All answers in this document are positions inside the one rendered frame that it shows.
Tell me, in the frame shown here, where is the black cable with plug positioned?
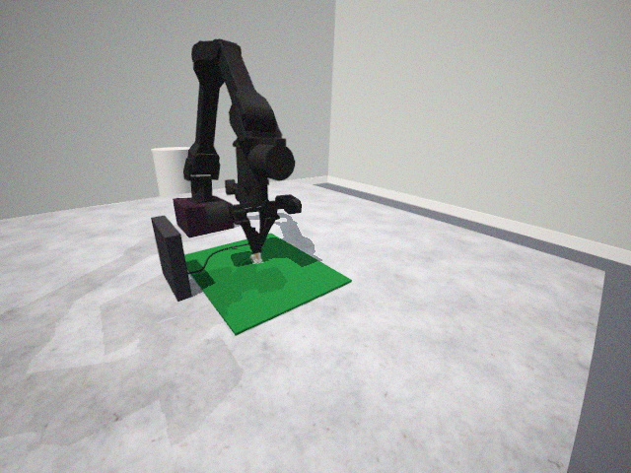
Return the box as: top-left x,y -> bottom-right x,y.
188,227 -> 261,274

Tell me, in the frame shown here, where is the green circuit board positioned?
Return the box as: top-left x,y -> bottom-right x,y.
184,234 -> 352,336

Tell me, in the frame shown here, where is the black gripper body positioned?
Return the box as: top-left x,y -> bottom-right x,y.
204,173 -> 302,224

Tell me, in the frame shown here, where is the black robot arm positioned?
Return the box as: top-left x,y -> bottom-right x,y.
183,38 -> 295,204

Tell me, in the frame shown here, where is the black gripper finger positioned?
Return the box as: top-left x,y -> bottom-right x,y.
231,215 -> 252,248
258,211 -> 280,246

